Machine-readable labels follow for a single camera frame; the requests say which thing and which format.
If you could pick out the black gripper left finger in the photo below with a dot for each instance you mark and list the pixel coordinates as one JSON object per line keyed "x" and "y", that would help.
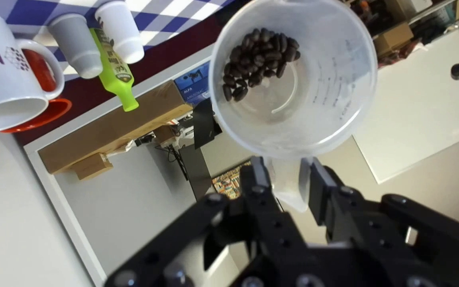
{"x": 256, "y": 185}

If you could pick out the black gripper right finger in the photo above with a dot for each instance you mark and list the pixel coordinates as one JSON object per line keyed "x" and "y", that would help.
{"x": 328, "y": 197}

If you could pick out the clear plastic measuring cup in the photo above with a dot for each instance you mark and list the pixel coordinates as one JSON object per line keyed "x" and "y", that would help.
{"x": 326, "y": 106}

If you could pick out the small coffee bean heap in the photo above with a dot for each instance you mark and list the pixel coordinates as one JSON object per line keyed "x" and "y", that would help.
{"x": 256, "y": 58}

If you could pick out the black metal stand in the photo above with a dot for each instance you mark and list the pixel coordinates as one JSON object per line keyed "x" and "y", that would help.
{"x": 203, "y": 128}

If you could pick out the blue printed box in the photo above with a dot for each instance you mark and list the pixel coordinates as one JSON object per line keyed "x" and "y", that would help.
{"x": 194, "y": 85}

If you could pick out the brown wooden board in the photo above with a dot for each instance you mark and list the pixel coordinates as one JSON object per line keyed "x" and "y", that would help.
{"x": 108, "y": 133}

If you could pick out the small brown cardboard box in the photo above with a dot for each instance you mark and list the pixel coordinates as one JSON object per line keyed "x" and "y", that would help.
{"x": 395, "y": 39}

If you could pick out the green plastic bottle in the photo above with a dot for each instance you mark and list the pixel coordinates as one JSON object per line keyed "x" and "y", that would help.
{"x": 116, "y": 80}

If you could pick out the blue white checked tablecloth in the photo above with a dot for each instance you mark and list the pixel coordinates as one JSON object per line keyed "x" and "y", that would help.
{"x": 156, "y": 18}

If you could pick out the white printed mug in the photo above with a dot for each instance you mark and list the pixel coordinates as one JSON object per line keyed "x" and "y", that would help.
{"x": 1, "y": 80}

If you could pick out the grey panel white frame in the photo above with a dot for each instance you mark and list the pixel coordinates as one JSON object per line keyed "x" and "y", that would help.
{"x": 135, "y": 224}

